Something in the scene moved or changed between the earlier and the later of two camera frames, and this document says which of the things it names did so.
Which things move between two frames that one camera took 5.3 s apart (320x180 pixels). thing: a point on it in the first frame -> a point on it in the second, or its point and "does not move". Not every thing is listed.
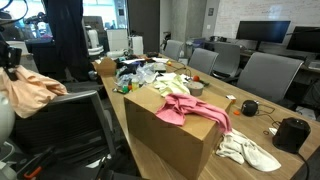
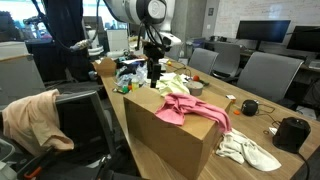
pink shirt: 177,106 does not move
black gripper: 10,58 -> 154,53
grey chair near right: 268,75 does not move
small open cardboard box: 106,67 does not move
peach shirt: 30,92 -> 33,123
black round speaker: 291,134 does not move
